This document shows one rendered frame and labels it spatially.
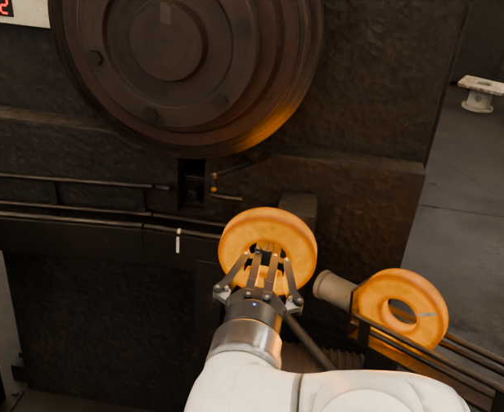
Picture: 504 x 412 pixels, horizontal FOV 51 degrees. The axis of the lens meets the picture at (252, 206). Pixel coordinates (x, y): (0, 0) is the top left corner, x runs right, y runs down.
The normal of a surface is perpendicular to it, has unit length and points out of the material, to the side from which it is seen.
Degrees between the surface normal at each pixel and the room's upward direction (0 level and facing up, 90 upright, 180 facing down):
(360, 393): 23
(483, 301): 0
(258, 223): 93
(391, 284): 89
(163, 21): 90
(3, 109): 0
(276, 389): 11
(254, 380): 8
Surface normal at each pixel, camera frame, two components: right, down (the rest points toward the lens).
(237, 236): -0.15, 0.53
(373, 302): -0.62, 0.34
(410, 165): 0.08, -0.86
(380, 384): 0.09, -0.99
